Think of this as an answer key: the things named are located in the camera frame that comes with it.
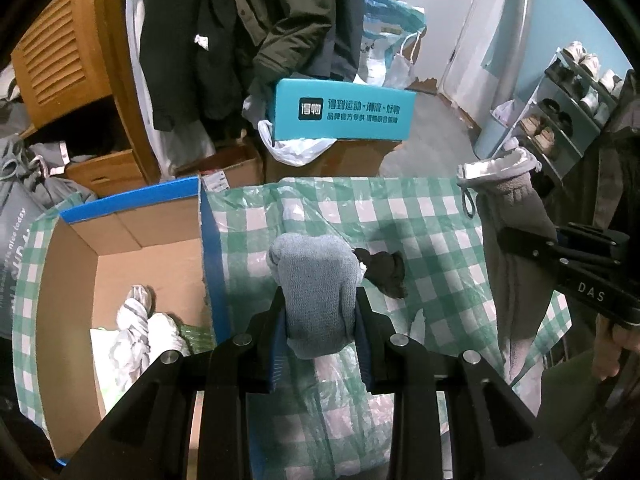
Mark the dark green knit cloth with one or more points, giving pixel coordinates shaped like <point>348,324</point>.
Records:
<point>198,339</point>

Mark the light blue knit sock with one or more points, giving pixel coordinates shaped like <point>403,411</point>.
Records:
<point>319,277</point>

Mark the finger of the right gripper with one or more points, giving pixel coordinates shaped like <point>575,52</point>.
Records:
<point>547,256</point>

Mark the teal shoe box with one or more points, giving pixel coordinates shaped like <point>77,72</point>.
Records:
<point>328,109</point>

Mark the dark hanging jackets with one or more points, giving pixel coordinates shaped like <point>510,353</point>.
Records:
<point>202,58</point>

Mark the blue white plastic bag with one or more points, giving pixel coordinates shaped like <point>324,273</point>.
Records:
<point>392,32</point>

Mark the light blue bin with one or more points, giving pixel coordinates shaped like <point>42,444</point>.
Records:
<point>494,133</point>

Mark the shoe rack with shoes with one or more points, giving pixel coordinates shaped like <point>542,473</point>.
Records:
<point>566,111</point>

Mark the green checkered tablecloth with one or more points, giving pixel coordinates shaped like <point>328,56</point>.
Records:
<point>320,423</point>

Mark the blue-rimmed cardboard box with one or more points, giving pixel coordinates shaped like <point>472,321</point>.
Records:
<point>164,236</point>

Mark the grey printed bag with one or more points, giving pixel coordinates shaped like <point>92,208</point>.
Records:
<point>28,190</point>

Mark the white patterned cloth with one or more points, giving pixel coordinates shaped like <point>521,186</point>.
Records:
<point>141,336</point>

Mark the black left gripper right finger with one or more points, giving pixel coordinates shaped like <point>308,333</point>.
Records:
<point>392,363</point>

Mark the brown cardboard box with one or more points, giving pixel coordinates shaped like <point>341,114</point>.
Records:
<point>345,158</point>

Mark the person's right hand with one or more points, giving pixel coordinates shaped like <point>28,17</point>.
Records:
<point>609,343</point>

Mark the grey fleece garment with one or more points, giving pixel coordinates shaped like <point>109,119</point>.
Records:
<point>515,228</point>

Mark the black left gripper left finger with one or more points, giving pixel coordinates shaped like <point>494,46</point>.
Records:
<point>248,363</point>

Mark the black sock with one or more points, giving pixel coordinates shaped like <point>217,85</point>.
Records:
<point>385,271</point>

